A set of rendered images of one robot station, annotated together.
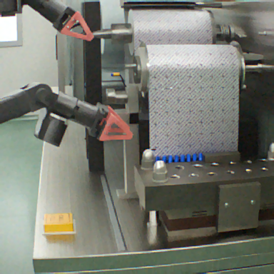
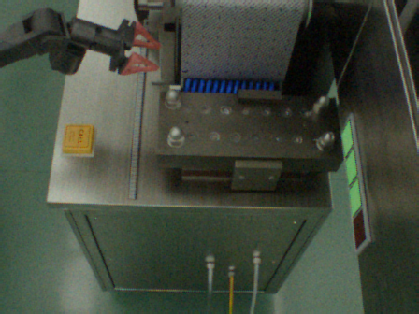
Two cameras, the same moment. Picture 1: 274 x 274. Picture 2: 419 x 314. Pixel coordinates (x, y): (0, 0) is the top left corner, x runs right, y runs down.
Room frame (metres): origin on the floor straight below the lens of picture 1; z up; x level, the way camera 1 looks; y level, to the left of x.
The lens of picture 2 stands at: (0.51, -0.14, 2.04)
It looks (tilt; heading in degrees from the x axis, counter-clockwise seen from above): 61 degrees down; 2
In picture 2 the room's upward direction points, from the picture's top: 7 degrees clockwise
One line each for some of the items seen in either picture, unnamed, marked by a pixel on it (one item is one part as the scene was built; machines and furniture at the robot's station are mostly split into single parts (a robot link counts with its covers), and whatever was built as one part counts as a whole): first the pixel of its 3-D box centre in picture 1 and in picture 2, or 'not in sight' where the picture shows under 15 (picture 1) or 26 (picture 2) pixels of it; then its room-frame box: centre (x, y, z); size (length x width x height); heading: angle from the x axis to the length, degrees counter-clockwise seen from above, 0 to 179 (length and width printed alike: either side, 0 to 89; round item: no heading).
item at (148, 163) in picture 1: (148, 158); (172, 96); (1.18, -0.02, 1.05); 0.04 x 0.04 x 0.04
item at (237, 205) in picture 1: (238, 207); (255, 176); (1.06, -0.23, 0.96); 0.10 x 0.03 x 0.11; 98
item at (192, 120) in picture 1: (195, 124); (236, 56); (1.26, -0.15, 1.11); 0.23 x 0.01 x 0.18; 98
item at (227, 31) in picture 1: (220, 33); not in sight; (1.59, -0.27, 1.33); 0.07 x 0.07 x 0.07; 8
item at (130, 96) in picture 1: (125, 142); (162, 38); (1.34, 0.03, 1.05); 0.06 x 0.05 x 0.31; 98
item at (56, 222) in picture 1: (58, 222); (78, 138); (1.11, 0.19, 0.91); 0.07 x 0.07 x 0.02; 8
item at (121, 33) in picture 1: (120, 33); not in sight; (1.55, 0.04, 1.33); 0.06 x 0.06 x 0.06; 8
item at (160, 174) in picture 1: (160, 170); (176, 135); (1.08, -0.05, 1.05); 0.04 x 0.04 x 0.04
